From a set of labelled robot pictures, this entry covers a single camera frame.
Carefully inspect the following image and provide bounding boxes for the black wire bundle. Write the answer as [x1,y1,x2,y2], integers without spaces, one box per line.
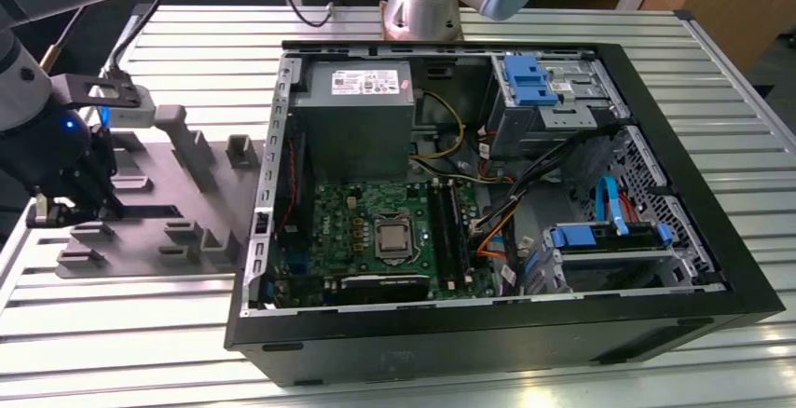
[472,126,624,235]

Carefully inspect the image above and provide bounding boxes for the orange wire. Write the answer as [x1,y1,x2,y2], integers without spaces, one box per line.
[477,225,519,260]

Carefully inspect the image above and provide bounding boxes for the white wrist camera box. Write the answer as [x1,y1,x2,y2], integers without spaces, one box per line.
[92,93,158,129]

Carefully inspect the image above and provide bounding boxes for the black graphics card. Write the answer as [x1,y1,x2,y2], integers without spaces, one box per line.
[338,273,432,305]

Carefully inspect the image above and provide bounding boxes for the grey power supply unit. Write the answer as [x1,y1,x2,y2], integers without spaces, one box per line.
[291,61,417,184]

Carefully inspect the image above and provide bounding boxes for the metal disk bay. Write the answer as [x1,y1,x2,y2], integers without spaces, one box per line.
[547,244,727,295]

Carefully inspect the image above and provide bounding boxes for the green motherboard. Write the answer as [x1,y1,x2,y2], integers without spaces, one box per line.
[273,179,499,306]

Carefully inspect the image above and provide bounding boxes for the yellow and black wire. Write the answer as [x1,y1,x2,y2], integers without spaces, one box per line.
[408,90,468,163]

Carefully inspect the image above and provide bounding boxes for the black PC case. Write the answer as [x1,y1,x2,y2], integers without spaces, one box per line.
[223,39,787,387]

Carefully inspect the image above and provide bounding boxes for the black camera cable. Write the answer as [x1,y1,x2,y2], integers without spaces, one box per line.
[99,0,179,82]

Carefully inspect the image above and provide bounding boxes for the blue flat data wire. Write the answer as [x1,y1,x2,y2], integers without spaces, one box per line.
[595,175,631,235]

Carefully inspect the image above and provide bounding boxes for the grey parts rack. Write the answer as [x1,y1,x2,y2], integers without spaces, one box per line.
[54,104,269,281]

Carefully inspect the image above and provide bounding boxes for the black RAM slot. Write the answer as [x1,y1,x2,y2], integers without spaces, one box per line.
[426,182,454,288]

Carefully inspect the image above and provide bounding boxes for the silver CPU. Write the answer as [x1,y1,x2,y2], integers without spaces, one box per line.
[372,224,412,253]

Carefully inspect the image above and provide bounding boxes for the metal drive cage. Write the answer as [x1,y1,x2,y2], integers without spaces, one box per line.
[488,51,629,157]

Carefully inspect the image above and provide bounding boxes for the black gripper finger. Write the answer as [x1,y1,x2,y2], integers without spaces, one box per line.
[27,195,105,230]
[90,123,126,221]

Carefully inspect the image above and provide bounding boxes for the hard disk in blue carrier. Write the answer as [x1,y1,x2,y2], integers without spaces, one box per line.
[551,224,673,253]

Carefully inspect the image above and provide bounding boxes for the blue drive carrier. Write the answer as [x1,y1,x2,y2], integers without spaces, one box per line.
[504,55,560,107]

